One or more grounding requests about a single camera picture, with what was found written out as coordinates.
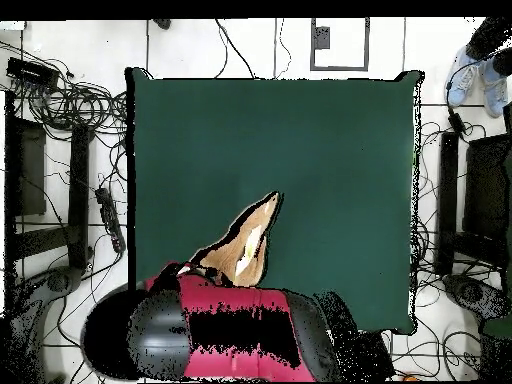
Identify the orange-tan terry towel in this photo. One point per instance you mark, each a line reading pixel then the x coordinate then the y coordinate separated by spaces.
pixel 232 256

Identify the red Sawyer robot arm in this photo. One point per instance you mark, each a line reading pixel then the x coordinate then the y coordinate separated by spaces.
pixel 240 296

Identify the dark green fabric item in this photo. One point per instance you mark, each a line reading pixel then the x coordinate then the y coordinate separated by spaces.
pixel 500 328

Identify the black power strip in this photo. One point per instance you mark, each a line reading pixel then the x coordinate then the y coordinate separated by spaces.
pixel 110 218
pixel 376 352

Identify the grey wheeled base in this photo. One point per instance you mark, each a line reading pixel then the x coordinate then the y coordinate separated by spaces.
pixel 60 282
pixel 470 292

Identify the dark green table cloth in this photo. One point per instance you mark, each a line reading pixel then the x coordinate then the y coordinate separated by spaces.
pixel 240 140

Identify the black electronics box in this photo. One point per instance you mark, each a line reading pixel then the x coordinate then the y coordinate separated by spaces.
pixel 30 72

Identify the small black object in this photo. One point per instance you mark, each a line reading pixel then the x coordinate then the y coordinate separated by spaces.
pixel 163 24

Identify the small orange object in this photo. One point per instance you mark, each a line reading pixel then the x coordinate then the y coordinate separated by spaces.
pixel 410 378

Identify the grey floor outlet box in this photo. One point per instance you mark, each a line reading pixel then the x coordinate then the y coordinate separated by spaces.
pixel 321 38

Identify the person's right light shoe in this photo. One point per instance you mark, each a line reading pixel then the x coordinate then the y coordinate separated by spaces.
pixel 460 86

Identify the person's light shoe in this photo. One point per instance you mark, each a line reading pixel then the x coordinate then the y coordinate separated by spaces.
pixel 495 94
pixel 460 86

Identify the person's left light shoe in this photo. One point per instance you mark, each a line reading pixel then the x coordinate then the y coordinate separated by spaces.
pixel 495 94

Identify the person's right leg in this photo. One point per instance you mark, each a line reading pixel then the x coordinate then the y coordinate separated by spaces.
pixel 484 38

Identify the person's leg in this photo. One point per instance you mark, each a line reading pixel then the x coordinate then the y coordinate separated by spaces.
pixel 484 38
pixel 504 64

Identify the person's left leg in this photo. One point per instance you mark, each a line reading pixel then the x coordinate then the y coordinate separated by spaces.
pixel 504 64

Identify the black metal stand frame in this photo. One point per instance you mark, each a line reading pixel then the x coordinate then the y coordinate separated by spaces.
pixel 448 192
pixel 78 192

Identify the grey floor hatch frame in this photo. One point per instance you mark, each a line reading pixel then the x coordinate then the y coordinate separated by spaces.
pixel 339 68

